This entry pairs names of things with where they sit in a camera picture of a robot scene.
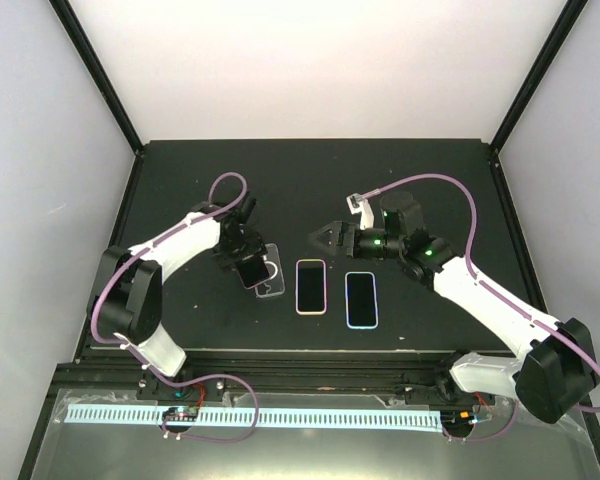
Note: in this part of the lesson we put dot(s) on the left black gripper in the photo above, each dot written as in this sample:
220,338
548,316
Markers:
255,248

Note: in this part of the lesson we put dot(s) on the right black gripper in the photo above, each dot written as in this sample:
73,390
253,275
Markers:
339,228

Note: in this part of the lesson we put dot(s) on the red cased phone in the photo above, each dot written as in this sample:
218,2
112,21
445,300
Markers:
252,271

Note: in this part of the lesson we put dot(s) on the black screen phone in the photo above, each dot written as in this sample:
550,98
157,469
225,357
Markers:
311,286

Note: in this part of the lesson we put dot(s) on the beige pink phone case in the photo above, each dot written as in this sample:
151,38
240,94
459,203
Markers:
297,287

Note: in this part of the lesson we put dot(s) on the clear magsafe phone case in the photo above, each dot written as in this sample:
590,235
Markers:
274,286

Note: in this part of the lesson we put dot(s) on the light blue phone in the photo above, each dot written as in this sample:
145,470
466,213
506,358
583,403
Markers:
348,300

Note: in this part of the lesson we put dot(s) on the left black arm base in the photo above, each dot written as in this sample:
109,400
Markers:
150,388

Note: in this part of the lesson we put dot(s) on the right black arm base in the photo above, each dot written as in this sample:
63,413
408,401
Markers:
437,388

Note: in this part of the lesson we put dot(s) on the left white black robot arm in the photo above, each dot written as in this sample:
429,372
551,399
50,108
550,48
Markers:
126,301

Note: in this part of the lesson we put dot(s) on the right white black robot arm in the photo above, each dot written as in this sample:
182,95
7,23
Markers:
552,367

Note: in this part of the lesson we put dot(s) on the left small circuit board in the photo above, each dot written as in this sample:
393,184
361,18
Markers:
180,413

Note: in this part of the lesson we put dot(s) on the small circuit board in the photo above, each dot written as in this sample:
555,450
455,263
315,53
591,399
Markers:
457,418
180,413

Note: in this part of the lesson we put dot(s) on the right small circuit board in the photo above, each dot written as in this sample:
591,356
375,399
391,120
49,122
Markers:
457,418

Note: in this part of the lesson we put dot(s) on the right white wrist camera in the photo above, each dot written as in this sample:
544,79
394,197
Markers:
359,205

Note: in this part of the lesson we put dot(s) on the black front frame rail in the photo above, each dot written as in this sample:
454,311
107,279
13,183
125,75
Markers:
252,376

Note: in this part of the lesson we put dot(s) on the white slotted cable duct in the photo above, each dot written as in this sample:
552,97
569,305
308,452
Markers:
281,418

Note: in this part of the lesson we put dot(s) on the left black corner post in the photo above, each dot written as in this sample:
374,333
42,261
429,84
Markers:
70,22

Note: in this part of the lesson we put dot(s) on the black corner post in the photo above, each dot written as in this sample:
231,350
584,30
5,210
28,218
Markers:
552,45
70,22

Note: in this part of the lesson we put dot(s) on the right black corner post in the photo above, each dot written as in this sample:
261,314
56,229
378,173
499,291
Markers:
552,45

